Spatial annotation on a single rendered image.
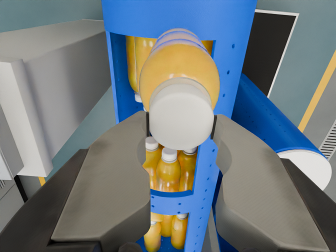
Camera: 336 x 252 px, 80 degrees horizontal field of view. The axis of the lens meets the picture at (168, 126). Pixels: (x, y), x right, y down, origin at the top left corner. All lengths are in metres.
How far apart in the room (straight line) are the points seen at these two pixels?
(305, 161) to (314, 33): 1.19
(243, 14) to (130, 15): 0.17
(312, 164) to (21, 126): 0.85
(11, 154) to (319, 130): 2.15
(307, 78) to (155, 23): 1.68
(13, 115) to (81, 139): 1.53
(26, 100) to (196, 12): 0.42
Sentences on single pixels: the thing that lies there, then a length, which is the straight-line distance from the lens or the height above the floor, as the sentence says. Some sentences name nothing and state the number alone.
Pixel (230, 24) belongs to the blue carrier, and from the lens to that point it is 0.35.
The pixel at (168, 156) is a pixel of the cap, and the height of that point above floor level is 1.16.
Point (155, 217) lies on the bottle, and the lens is 0.72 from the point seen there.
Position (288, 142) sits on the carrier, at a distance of 0.78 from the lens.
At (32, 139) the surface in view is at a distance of 0.60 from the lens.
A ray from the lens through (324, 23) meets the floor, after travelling 1.85.
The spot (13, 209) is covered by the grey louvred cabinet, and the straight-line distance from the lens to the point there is 2.81.
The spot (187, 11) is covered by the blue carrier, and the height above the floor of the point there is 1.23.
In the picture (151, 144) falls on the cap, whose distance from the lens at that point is 0.54.
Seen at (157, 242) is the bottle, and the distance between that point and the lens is 0.88.
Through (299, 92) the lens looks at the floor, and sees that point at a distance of 1.94.
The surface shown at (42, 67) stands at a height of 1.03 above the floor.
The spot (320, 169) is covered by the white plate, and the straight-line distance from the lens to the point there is 0.85.
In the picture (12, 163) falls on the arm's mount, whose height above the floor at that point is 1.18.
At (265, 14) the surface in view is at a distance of 1.50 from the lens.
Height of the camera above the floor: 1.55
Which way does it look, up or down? 59 degrees down
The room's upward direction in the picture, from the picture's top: 176 degrees counter-clockwise
